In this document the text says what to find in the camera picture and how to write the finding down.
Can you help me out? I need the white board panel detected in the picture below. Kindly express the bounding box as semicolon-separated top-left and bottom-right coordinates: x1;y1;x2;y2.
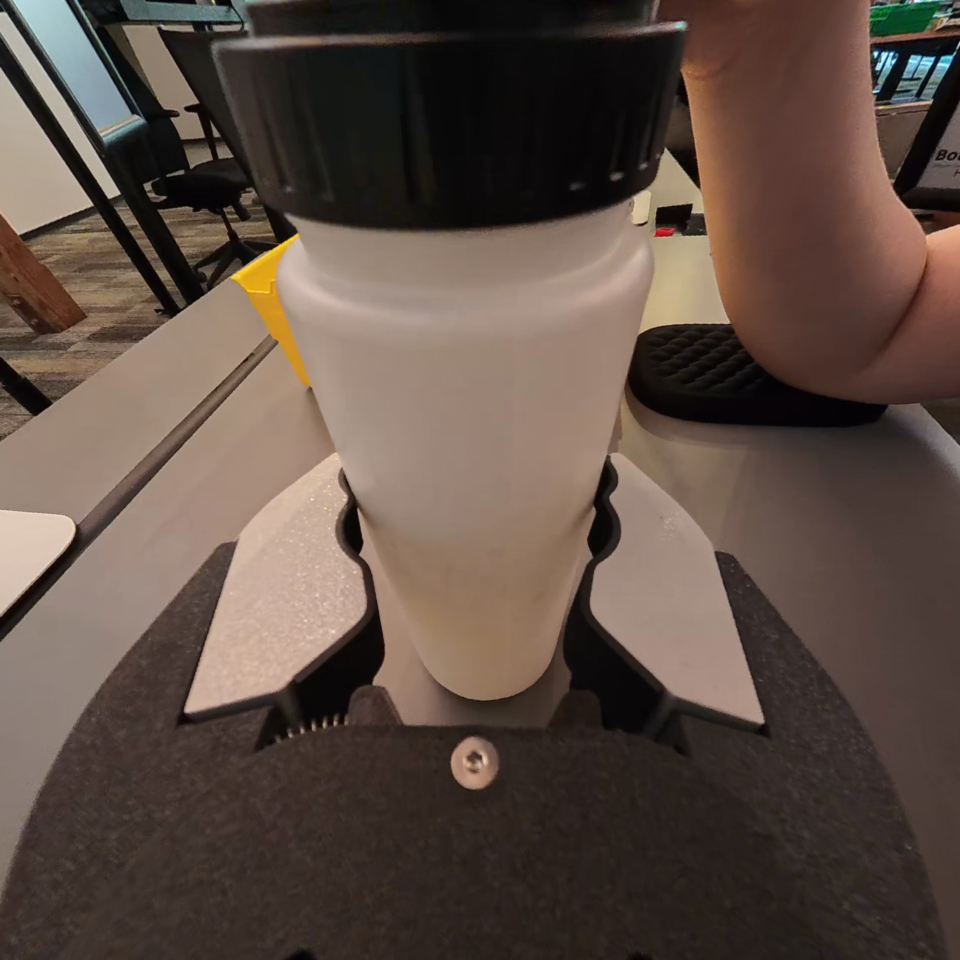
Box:
15;0;145;147

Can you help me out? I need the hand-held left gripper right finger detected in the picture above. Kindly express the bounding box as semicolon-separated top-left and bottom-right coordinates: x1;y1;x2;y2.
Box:
564;453;768;736

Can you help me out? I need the dark workbench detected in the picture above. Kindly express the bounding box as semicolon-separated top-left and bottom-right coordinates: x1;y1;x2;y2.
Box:
870;30;960;102

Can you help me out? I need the black metal frame leg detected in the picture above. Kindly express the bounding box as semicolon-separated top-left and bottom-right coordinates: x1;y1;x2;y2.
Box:
0;0;205;318

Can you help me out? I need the green crate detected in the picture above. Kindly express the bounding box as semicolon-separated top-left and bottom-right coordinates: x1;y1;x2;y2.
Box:
870;0;945;36

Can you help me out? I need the black office chair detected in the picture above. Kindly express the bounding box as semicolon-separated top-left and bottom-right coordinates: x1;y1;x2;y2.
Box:
150;101;280;291

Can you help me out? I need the white stand base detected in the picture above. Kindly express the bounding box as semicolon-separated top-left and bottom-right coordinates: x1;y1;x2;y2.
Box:
0;510;78;620

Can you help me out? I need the person's right forearm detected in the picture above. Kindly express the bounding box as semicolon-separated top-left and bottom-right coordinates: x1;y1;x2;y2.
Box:
678;0;960;406

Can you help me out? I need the white plastic bottle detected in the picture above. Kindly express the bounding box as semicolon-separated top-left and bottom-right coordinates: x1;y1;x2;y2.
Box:
276;198;657;702

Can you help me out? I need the wooden easel post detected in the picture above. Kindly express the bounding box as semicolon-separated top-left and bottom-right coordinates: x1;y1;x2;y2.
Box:
0;213;87;336

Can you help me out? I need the black framed sign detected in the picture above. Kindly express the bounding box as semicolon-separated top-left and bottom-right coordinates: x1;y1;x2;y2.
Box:
892;88;960;198

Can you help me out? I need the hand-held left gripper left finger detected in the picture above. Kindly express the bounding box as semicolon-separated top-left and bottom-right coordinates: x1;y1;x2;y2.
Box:
183;456;386;730

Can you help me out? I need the black bottle lid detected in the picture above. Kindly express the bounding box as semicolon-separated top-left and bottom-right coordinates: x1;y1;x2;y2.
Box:
212;0;689;230

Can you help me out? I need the yellow plastic bin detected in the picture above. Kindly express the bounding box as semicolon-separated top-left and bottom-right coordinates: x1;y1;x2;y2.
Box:
231;234;312;389

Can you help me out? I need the grey side table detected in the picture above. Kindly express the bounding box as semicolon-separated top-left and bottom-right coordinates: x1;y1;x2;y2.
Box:
637;146;725;327

